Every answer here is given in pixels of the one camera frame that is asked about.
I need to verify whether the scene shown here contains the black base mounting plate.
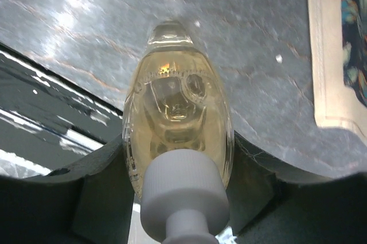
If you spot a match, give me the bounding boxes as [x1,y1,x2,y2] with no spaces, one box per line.
[1,45,122,179]

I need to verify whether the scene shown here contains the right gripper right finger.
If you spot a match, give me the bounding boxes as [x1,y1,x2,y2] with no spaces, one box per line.
[227,134,366,243]

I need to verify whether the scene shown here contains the cream canvas tote bag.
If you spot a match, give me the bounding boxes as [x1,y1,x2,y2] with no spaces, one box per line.
[307,0,366,142]

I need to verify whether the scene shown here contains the amber liquid clear bottle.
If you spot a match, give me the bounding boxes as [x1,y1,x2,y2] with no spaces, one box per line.
[122,21,234,243]

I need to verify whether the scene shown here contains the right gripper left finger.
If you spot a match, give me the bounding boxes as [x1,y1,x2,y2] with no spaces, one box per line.
[1,136,134,243]

